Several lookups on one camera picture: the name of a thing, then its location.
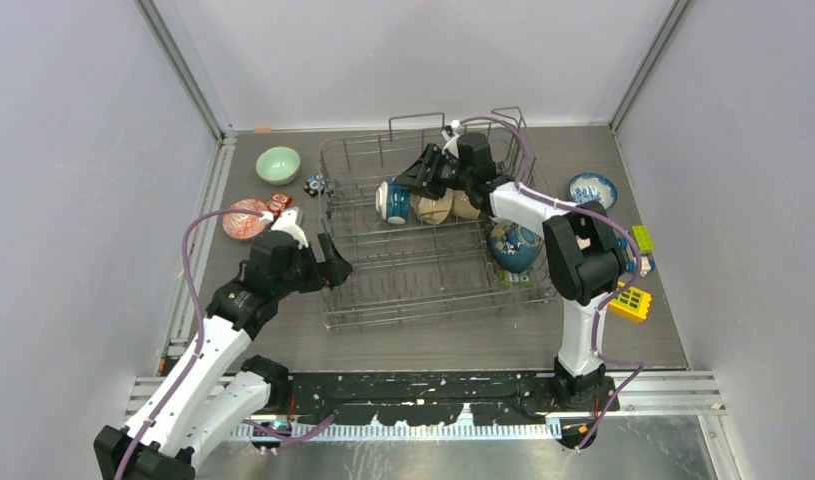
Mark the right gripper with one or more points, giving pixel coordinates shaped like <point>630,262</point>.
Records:
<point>416,177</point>

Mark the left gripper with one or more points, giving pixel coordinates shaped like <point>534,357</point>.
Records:
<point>332,272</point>

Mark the grey wire dish rack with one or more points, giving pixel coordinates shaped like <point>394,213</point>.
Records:
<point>414,271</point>

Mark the pale green celadon bowl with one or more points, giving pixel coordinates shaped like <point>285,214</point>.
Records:
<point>278,165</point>

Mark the blue floral white bowl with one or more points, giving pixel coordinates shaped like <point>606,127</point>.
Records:
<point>589,186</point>

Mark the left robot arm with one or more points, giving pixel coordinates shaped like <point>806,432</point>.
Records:
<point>181,424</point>

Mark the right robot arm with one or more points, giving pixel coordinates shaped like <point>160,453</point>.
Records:
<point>584,257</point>

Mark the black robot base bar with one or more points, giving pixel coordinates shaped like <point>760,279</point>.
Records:
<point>439,399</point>

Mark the beige bowl lower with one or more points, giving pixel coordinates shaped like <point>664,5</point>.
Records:
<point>433,212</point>

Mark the beige bowl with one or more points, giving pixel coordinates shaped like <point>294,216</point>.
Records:
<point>463,209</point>
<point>433,212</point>

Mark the teal and white bowl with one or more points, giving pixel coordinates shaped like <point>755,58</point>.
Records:
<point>392,202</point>

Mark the beige bowl upper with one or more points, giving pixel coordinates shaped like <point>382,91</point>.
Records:
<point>463,209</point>

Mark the red owl toy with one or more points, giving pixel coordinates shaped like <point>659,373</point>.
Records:
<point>279,202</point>

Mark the dark teal painted bowl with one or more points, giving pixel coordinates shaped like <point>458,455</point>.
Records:
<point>513,247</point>

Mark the green owl toy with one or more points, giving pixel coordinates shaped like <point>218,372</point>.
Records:
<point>510,280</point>

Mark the green blue toy car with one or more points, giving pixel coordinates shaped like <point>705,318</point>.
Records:
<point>645,246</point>

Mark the yellow toy block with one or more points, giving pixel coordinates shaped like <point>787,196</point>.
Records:
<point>633,304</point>

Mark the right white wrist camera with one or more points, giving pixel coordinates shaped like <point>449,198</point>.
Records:
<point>451,133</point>

